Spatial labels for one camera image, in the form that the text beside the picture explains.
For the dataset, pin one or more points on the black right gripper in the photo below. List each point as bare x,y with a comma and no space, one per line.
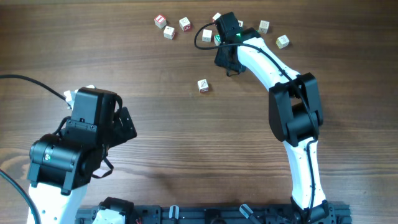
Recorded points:
218,60

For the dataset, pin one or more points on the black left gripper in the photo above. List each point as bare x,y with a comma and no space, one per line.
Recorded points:
122,130

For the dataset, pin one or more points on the white number 2 block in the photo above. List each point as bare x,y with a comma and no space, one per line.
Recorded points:
169,32

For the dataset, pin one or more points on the red Y letter block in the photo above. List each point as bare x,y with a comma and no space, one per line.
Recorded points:
203,85

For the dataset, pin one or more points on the green N letter block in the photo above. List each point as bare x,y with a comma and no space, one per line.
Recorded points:
217,40

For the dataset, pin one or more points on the red number 6 block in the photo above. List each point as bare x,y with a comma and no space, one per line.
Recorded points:
185,24

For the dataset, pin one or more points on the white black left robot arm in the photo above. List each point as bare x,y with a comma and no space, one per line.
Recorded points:
63,163

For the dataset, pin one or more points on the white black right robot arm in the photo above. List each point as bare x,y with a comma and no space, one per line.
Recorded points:
295,111

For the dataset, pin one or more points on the yellow C letter block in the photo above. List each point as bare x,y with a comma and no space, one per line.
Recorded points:
282,41

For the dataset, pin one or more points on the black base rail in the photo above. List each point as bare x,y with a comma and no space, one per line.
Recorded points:
115,210

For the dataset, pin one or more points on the red M letter block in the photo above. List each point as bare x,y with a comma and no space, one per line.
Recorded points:
216,16

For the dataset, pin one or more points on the red I letter block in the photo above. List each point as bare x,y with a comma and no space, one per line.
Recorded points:
160,21

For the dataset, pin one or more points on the teal edged picture block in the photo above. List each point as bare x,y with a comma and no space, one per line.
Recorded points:
206,35

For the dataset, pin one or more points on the yellow edged picture block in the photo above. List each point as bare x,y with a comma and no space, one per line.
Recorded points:
263,27

